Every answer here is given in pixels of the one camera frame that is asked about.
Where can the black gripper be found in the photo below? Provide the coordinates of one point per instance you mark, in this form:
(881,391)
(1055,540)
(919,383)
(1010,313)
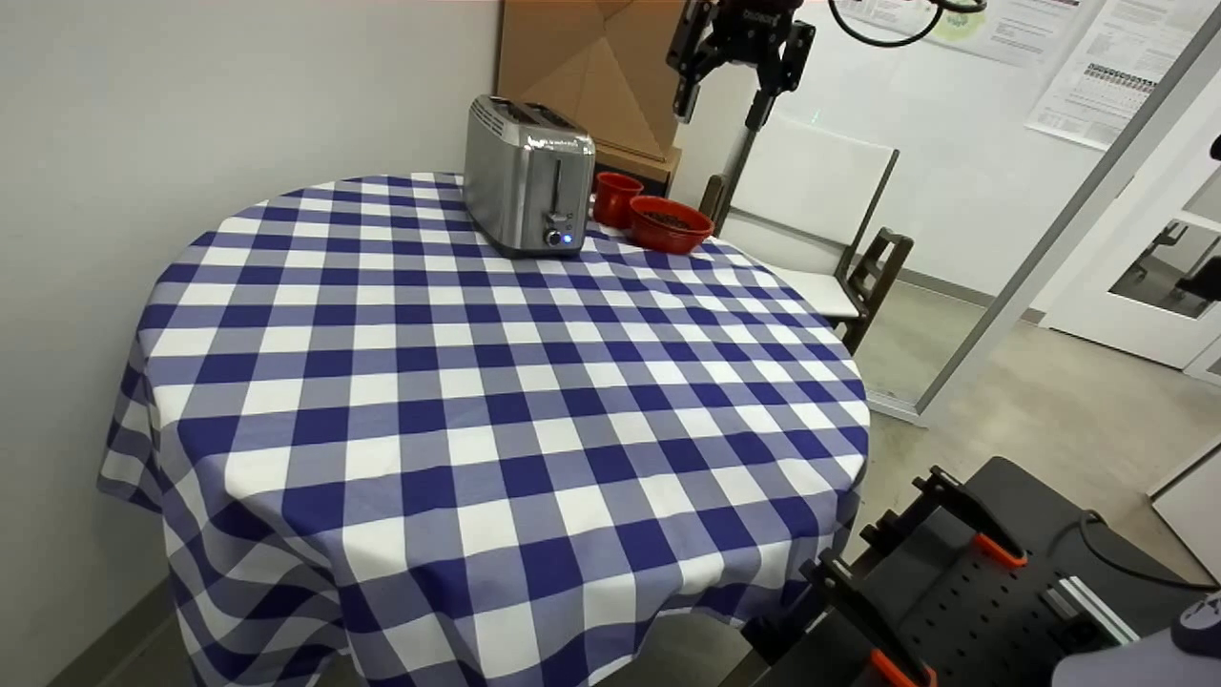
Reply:
(749,37)

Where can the small red cup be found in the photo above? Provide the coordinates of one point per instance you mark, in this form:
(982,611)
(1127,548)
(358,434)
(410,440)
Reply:
(615,200)

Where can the black perforated cart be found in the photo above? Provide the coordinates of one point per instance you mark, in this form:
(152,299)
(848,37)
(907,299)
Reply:
(1004,611)

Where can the grey metal frame pole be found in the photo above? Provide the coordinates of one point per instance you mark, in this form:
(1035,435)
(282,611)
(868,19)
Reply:
(1055,243)

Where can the black orange clamp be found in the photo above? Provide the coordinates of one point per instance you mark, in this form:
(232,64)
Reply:
(973,519)
(879,632)

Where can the blue white checkered tablecloth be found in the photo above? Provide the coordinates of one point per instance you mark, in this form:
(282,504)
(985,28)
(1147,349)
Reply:
(470,444)

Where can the white door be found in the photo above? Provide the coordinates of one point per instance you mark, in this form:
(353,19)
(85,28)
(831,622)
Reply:
(1147,269)

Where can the white wall poster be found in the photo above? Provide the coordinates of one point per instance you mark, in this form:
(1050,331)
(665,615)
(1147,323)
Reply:
(1120,76)
(1004,33)

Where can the silver two-slot toaster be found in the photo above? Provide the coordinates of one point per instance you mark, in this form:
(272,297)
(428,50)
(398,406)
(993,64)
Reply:
(519,178)

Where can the white box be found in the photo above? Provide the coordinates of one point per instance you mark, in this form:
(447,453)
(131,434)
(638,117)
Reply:
(1195,509)

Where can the red bowl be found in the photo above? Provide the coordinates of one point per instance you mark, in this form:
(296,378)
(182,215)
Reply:
(667,230)

